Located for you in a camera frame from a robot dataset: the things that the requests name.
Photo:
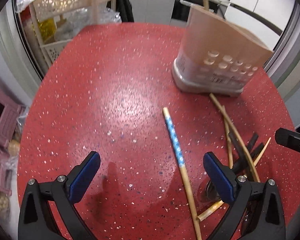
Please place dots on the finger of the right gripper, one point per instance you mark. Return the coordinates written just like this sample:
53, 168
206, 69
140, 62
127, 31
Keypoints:
288, 139

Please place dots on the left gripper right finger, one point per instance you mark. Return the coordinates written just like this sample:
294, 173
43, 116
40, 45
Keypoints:
267, 220

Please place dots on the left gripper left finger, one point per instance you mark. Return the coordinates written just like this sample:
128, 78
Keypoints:
36, 220

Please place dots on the blue patterned bamboo chopstick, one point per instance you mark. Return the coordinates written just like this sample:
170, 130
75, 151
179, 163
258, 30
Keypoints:
183, 171

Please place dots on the dark wooden chopstick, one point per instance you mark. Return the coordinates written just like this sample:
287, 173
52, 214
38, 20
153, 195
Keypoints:
254, 151
241, 163

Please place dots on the long bamboo chopstick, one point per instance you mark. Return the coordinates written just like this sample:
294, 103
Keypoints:
236, 133

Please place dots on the pale bamboo chopstick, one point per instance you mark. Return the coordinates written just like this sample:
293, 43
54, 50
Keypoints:
262, 152

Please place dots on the short bamboo piece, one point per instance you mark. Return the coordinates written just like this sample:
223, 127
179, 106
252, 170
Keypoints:
210, 210

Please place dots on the thin bamboo chopstick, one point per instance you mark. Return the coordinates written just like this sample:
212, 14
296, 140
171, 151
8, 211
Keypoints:
228, 143

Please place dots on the pink plastic stool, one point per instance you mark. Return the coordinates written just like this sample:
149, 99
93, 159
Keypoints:
9, 112

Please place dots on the beige utensil holder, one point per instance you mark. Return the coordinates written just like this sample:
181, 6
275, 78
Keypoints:
216, 56

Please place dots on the white refrigerator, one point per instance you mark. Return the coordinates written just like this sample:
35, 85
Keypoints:
277, 12

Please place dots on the beige plastic storage rack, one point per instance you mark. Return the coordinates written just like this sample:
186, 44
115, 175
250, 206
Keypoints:
57, 22

